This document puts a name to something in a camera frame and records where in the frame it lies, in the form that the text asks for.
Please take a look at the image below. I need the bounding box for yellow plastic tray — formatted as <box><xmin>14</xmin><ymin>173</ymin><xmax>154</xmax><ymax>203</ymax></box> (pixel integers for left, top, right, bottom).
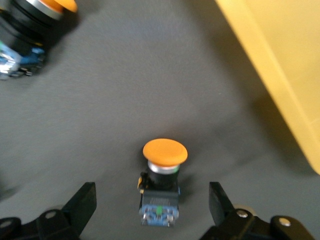
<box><xmin>214</xmin><ymin>0</ymin><xmax>320</xmax><ymax>176</ymax></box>

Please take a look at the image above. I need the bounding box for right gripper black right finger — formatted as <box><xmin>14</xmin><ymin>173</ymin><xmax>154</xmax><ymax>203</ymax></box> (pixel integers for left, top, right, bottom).
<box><xmin>199</xmin><ymin>181</ymin><xmax>260</xmax><ymax>240</ymax></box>

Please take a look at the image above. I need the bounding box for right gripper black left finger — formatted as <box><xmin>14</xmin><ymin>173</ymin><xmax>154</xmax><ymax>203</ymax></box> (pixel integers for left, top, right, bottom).
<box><xmin>36</xmin><ymin>181</ymin><xmax>98</xmax><ymax>240</ymax></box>

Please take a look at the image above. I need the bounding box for dark grey table cloth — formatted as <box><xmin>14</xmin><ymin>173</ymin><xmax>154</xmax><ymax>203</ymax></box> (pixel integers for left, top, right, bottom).
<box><xmin>0</xmin><ymin>0</ymin><xmax>320</xmax><ymax>240</ymax></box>

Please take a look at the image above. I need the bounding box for yellow mushroom push button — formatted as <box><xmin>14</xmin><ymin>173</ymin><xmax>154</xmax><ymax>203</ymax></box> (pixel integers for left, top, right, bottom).
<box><xmin>136</xmin><ymin>138</ymin><xmax>189</xmax><ymax>228</ymax></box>
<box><xmin>0</xmin><ymin>0</ymin><xmax>79</xmax><ymax>81</ymax></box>

